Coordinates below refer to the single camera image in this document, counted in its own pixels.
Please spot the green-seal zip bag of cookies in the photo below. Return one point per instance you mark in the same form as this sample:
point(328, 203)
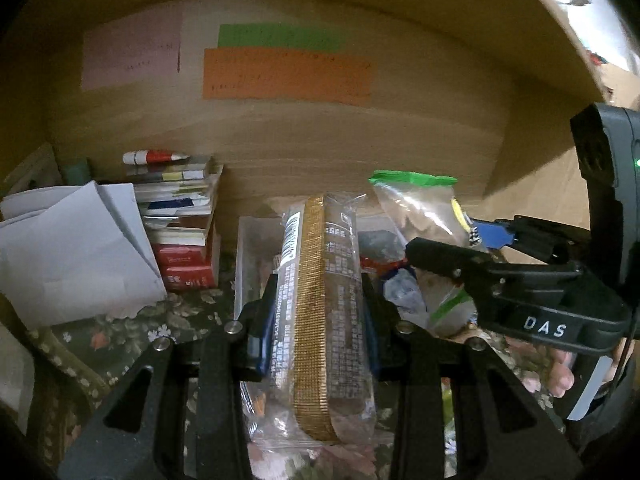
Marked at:
point(415, 210)

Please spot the small teal box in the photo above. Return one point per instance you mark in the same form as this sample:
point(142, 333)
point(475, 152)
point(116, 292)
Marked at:
point(76, 171)

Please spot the clear plastic storage container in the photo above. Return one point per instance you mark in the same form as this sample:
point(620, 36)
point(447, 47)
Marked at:
point(250, 260)

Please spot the long gold cracker packet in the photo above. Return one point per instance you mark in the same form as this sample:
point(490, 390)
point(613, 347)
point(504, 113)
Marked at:
point(315, 310)

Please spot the floral tablecloth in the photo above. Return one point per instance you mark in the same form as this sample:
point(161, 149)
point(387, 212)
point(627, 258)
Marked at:
point(150, 320)

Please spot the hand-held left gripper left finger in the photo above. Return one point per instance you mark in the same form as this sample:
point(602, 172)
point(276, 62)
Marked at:
point(260, 330)

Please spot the white folded papers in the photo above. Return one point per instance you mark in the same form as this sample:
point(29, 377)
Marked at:
point(75, 250)

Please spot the green sticky note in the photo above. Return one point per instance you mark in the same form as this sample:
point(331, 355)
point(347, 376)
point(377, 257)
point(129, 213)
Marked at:
point(280, 37)

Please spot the stack of books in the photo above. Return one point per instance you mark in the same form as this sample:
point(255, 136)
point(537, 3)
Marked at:
point(185, 240)

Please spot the blue and white snack packet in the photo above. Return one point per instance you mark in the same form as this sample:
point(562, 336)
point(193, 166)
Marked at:
point(400, 290)

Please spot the orange sticky note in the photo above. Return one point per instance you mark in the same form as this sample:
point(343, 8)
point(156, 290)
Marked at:
point(285, 77)

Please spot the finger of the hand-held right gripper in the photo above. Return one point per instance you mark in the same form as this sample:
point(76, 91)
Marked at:
point(492, 234)
point(445, 257)

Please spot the red and white tube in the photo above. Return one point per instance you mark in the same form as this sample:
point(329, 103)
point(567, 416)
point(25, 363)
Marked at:
point(155, 156)

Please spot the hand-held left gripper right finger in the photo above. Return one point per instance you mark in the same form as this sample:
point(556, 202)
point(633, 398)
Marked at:
point(375, 340)

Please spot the person's right hand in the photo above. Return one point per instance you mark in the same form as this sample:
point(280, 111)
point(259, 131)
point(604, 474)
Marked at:
point(561, 375)

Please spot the pink sticky note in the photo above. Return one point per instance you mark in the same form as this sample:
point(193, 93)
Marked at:
point(130, 50)

